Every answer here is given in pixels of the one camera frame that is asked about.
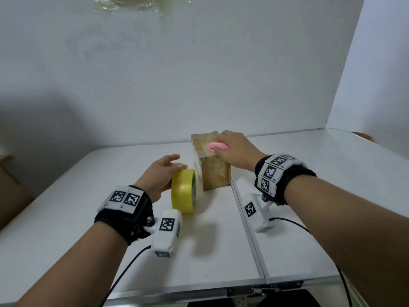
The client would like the person's right hand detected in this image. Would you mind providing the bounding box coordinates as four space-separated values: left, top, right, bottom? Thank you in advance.
212 130 269 172

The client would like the person's left hand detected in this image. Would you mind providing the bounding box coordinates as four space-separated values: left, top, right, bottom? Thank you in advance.
134 154 188 204

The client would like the pink box cutter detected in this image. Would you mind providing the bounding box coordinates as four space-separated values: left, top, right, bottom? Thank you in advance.
206 142 229 154

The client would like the yellow tape roll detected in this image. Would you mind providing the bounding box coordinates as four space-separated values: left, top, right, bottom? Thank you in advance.
171 169 197 214

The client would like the person's right forearm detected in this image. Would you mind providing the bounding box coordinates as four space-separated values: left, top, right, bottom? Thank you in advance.
284 175 409 307

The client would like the person's left forearm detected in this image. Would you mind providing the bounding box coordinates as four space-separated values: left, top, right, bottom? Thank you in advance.
14 221 128 307

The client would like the taped brown cardboard box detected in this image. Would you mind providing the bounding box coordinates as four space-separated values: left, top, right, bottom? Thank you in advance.
191 131 232 191

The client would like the metal table latch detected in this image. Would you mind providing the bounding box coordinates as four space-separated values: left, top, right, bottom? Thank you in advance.
226 281 304 298

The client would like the brown wooden object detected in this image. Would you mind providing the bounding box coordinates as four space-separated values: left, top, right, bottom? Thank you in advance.
351 131 375 143

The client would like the clear tape strip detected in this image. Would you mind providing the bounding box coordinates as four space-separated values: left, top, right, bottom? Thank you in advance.
93 0 192 17

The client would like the black marker wrist strap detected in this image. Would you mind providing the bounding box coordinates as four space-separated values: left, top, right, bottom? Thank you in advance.
254 153 317 206
94 185 155 246

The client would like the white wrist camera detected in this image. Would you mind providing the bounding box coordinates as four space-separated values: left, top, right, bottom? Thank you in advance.
242 193 275 233
151 209 183 258

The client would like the black camera cable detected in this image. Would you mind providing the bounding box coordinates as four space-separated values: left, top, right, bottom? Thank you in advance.
268 217 354 307
99 245 152 307

